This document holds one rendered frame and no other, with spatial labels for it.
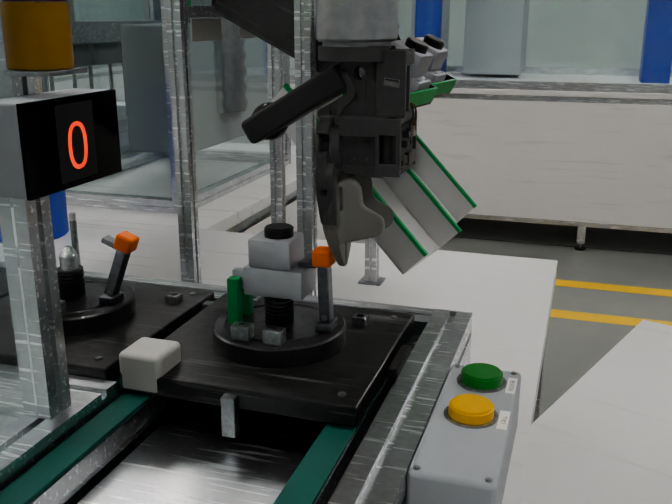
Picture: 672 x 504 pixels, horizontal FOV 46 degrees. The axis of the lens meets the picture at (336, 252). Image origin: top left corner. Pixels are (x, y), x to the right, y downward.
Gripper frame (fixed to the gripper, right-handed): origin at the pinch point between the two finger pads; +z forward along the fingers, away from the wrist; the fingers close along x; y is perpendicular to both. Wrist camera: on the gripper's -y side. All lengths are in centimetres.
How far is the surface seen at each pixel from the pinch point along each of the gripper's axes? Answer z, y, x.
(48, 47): -20.4, -16.0, -20.5
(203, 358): 10.3, -11.9, -6.7
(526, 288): 21, 15, 57
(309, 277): 3.0, -2.9, 0.2
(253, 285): 3.7, -8.2, -2.1
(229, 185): 19, -64, 110
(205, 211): 21, -61, 90
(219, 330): 8.3, -11.4, -3.9
